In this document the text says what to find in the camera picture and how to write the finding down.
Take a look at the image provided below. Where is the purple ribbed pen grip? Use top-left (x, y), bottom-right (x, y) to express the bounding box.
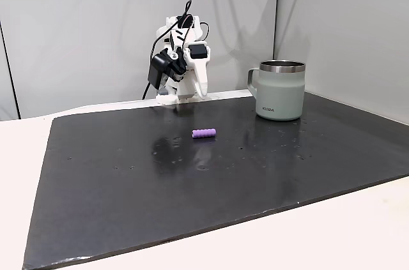
top-left (191, 128), bottom-right (218, 140)

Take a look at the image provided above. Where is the grey-green mug steel rim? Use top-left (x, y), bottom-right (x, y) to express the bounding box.
top-left (247, 60), bottom-right (306, 121)

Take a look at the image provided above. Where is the black table mat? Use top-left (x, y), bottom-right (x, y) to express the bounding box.
top-left (21, 91), bottom-right (409, 270)

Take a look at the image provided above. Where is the black camera box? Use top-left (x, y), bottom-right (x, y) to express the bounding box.
top-left (147, 52), bottom-right (174, 87)

